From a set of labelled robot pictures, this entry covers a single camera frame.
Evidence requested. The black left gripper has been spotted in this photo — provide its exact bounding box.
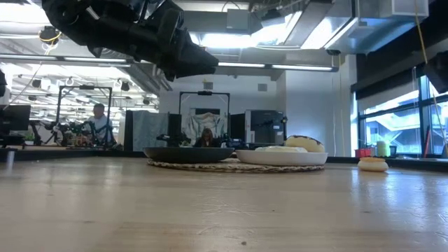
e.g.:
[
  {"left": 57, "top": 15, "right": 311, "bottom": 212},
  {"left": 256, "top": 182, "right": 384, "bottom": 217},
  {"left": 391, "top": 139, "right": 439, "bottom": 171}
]
[{"left": 138, "top": 8, "right": 220, "bottom": 80}]

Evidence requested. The chocolate iced sprinkled donut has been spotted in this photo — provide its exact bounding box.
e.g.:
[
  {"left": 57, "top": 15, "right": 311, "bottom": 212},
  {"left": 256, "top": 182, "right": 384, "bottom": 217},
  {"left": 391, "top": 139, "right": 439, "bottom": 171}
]
[{"left": 284, "top": 134, "right": 326, "bottom": 153}]

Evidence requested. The ceiling light strip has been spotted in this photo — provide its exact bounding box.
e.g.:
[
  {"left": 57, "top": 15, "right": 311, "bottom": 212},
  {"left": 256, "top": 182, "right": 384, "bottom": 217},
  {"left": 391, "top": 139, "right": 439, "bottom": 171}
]
[
  {"left": 217, "top": 62, "right": 334, "bottom": 72},
  {"left": 0, "top": 54, "right": 132, "bottom": 68}
]

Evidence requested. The light hanging cloth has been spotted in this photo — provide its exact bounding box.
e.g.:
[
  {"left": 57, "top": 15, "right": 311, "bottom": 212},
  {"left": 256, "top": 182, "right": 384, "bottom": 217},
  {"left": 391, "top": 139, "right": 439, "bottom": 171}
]
[{"left": 181, "top": 112, "right": 228, "bottom": 144}]

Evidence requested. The person sitting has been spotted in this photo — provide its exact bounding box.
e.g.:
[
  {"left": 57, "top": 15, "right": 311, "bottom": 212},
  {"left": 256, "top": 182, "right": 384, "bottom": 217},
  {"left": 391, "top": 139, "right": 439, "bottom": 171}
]
[{"left": 194, "top": 127, "right": 221, "bottom": 148}]

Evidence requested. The grey partition panel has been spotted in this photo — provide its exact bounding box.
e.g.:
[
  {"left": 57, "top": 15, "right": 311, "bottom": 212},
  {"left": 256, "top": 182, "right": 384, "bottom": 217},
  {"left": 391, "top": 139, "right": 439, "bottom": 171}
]
[{"left": 124, "top": 110, "right": 169, "bottom": 152}]

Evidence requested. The black round plate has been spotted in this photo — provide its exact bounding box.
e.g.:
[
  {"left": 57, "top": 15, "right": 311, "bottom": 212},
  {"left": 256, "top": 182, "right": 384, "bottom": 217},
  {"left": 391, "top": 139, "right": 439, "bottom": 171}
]
[{"left": 142, "top": 146, "right": 235, "bottom": 165}]

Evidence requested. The dark grey cabinet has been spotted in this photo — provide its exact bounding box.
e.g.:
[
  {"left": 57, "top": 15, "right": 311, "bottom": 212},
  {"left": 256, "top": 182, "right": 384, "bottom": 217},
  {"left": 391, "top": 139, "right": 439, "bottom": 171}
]
[{"left": 244, "top": 109, "right": 285, "bottom": 145}]

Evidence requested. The round woven placemat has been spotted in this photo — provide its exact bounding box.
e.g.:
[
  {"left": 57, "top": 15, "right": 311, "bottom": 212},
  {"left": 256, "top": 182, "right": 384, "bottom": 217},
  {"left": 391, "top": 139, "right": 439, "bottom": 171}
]
[{"left": 146, "top": 157, "right": 326, "bottom": 174}]

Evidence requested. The person standing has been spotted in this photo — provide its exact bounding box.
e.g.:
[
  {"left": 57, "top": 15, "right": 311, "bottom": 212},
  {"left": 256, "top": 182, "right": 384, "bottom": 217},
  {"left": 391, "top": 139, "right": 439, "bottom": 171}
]
[{"left": 85, "top": 103, "right": 115, "bottom": 146}]

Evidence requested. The white round plate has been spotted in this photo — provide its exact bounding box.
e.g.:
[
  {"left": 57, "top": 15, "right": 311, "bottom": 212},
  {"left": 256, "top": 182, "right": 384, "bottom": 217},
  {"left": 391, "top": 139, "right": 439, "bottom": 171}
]
[{"left": 234, "top": 149, "right": 329, "bottom": 167}]

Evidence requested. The black monitor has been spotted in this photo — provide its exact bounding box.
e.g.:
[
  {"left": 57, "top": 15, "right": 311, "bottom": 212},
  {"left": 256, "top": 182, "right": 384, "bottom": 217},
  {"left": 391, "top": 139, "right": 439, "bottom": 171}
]
[{"left": 0, "top": 104, "right": 32, "bottom": 132}]

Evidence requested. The small orange donut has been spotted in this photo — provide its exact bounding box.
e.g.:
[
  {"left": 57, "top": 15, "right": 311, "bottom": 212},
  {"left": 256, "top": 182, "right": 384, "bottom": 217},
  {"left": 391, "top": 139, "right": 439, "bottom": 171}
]
[{"left": 357, "top": 156, "right": 389, "bottom": 173}]

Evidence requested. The pale green cylinder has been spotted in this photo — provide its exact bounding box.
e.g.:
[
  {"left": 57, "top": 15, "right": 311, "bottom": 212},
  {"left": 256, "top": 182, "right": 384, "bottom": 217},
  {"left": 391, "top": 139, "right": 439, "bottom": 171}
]
[{"left": 376, "top": 140, "right": 390, "bottom": 158}]

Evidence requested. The black rig frame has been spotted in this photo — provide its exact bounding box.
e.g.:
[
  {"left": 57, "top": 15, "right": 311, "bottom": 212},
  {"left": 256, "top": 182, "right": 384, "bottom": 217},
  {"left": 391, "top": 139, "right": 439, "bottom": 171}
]
[
  {"left": 178, "top": 90, "right": 231, "bottom": 118},
  {"left": 55, "top": 85, "right": 113, "bottom": 148}
]

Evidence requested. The silver ceiling duct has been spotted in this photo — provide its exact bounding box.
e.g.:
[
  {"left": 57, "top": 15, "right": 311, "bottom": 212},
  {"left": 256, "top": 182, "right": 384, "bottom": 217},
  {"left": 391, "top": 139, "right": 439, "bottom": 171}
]
[{"left": 250, "top": 0, "right": 430, "bottom": 53}]

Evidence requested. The pale thin cable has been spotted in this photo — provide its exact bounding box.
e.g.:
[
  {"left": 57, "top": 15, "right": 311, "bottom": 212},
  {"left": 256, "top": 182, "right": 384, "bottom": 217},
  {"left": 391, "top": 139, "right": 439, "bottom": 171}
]
[{"left": 414, "top": 0, "right": 448, "bottom": 150}]

